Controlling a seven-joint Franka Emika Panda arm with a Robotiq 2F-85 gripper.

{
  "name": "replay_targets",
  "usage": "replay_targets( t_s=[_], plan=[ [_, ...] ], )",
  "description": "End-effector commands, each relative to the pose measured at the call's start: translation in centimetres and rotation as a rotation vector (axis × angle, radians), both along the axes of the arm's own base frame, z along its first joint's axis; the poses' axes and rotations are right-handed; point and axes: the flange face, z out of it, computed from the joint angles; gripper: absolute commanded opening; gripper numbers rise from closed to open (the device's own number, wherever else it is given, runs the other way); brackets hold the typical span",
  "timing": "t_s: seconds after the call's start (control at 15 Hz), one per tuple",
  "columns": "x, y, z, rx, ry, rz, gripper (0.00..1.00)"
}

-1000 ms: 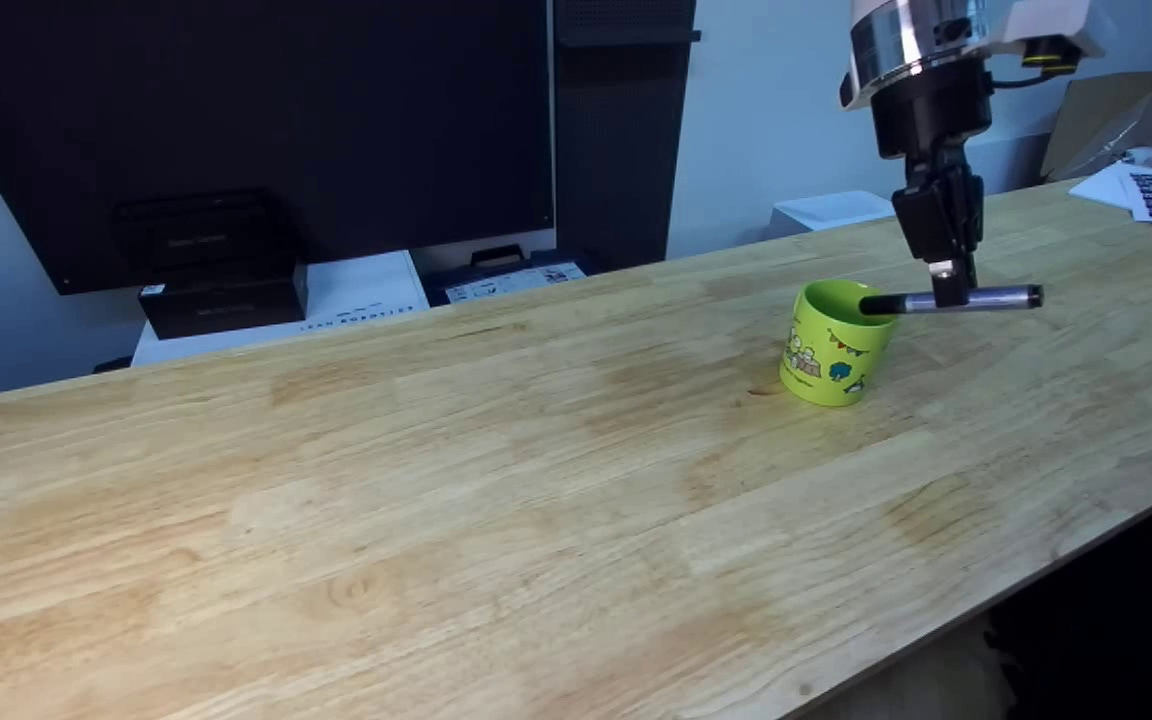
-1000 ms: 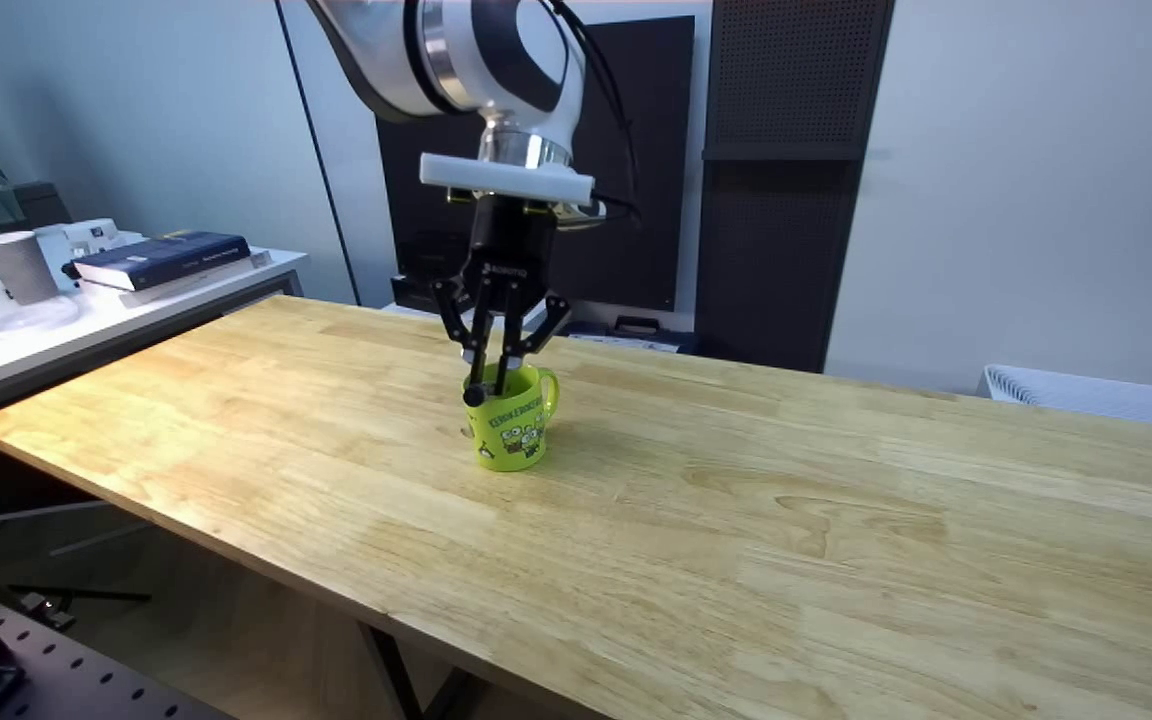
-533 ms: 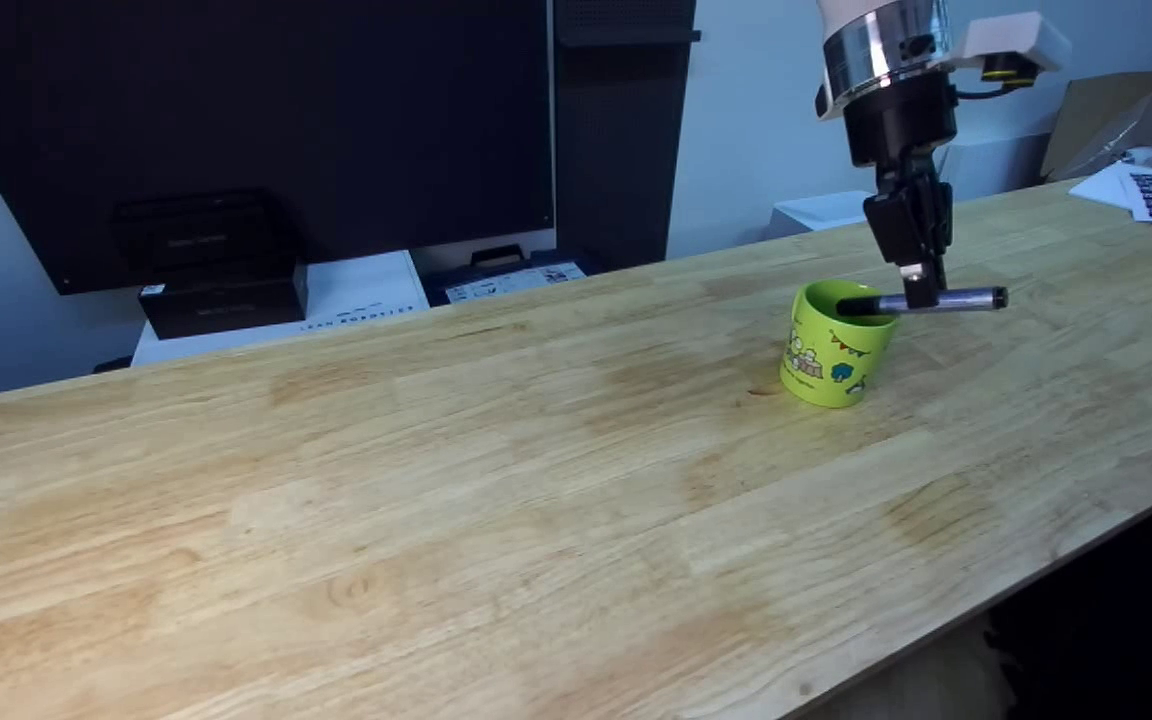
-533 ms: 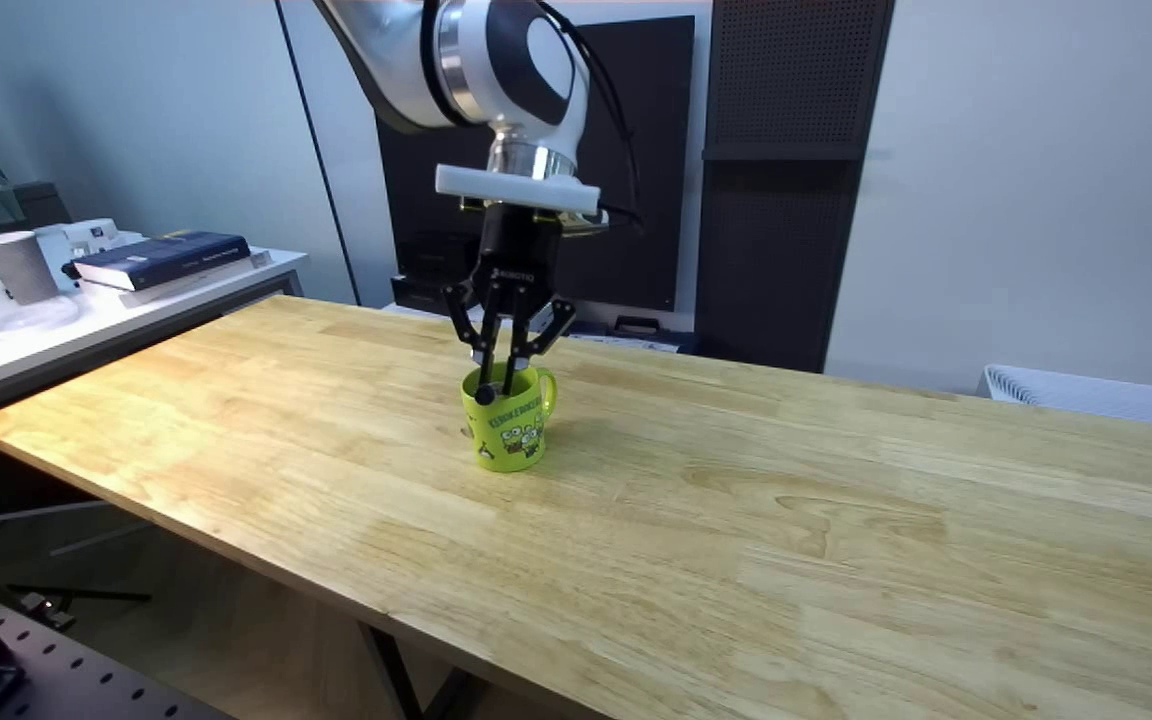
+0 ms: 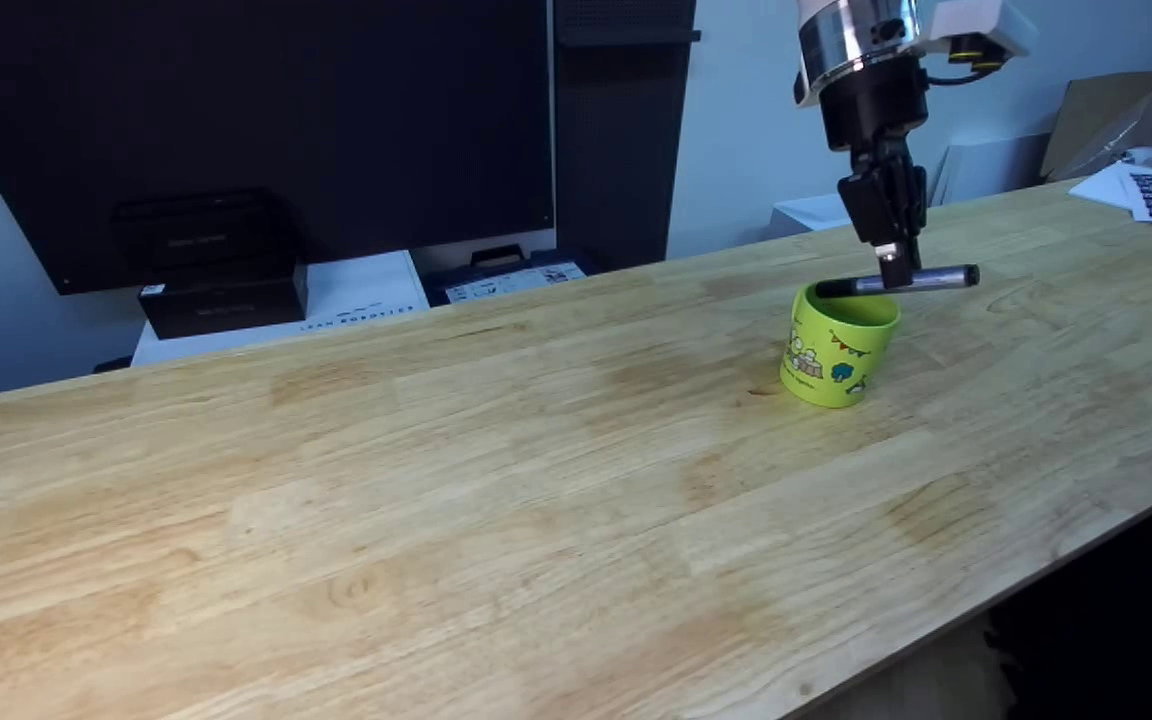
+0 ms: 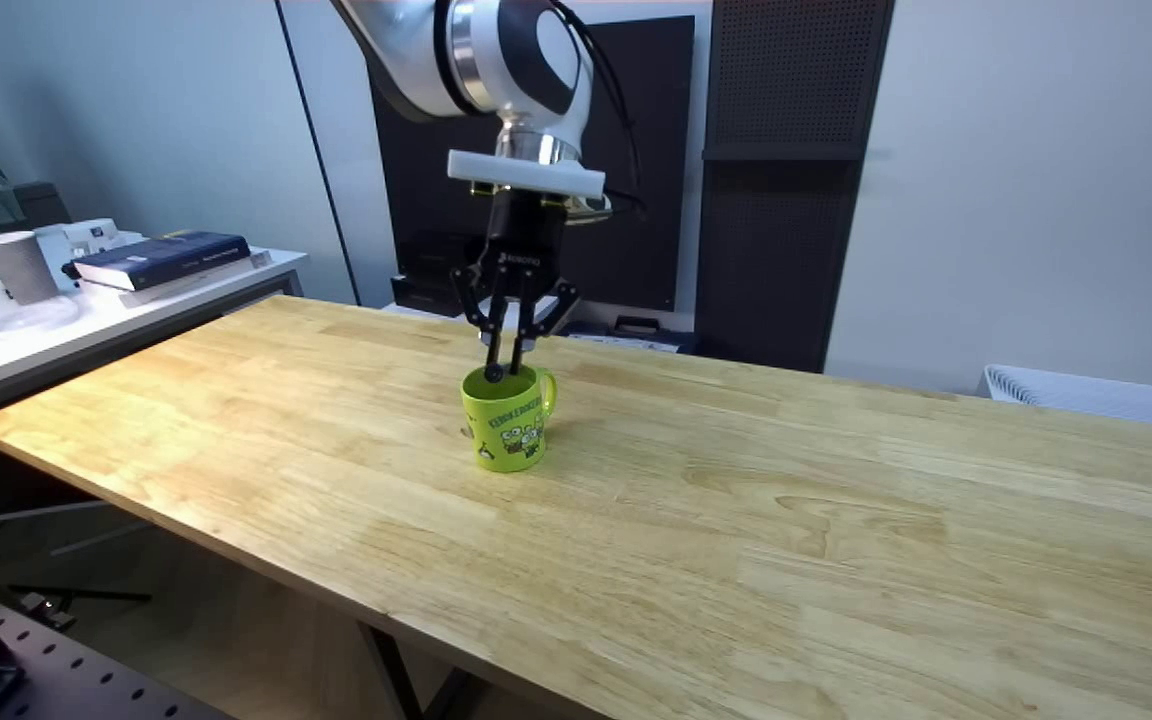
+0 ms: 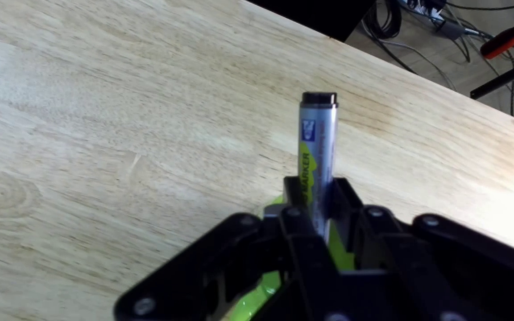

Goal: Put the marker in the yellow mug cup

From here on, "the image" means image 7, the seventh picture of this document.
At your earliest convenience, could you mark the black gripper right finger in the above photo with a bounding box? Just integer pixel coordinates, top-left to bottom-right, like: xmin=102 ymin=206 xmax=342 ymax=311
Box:
xmin=327 ymin=174 xmax=514 ymax=321

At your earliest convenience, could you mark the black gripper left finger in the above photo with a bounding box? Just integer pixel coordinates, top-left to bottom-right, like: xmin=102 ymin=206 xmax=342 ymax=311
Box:
xmin=113 ymin=174 xmax=347 ymax=321

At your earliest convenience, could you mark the silver marker with black cap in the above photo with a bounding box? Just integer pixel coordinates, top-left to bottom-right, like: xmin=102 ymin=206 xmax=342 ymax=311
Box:
xmin=297 ymin=90 xmax=342 ymax=240

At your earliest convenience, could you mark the black metal bar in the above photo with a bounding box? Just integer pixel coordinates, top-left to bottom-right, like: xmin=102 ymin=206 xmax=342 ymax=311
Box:
xmin=468 ymin=53 xmax=514 ymax=101

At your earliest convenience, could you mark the grey power strip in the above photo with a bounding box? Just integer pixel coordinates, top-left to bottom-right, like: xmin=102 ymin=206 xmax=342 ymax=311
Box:
xmin=400 ymin=0 xmax=450 ymax=26

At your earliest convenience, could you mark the red-handled clamp tool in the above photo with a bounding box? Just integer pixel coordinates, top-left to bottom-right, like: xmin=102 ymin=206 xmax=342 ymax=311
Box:
xmin=481 ymin=8 xmax=514 ymax=62

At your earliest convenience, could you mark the black coiled cable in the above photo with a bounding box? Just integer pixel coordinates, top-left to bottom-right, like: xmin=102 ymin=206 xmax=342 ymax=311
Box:
xmin=363 ymin=0 xmax=406 ymax=40

